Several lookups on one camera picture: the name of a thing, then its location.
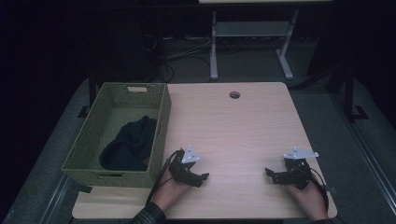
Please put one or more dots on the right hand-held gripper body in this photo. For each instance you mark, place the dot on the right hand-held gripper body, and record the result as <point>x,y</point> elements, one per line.
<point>295,172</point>

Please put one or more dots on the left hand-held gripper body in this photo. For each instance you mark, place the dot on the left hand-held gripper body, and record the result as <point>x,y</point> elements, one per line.
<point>183,166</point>

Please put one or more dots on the dark cloth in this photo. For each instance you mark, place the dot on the dark cloth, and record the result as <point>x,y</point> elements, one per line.
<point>130,146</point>

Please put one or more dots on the green woven basket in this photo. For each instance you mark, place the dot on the green woven basket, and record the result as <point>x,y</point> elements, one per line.
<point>93,130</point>

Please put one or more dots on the person's left hand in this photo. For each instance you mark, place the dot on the person's left hand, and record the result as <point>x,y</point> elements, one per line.
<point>169,193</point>

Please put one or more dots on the person's right hand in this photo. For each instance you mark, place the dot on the person's right hand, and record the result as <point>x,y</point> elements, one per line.
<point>308,200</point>

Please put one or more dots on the grey tape strip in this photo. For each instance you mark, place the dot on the grey tape strip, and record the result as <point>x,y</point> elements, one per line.
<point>332,189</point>

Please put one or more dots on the white metal stand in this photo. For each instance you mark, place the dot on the white metal stand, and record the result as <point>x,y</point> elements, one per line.
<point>214,46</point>

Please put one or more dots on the black metal frame post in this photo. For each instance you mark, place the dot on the black metal frame post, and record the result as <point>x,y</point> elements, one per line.
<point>350,93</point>

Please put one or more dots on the black table bracket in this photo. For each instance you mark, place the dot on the black table bracket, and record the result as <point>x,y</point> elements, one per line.
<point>83,188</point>

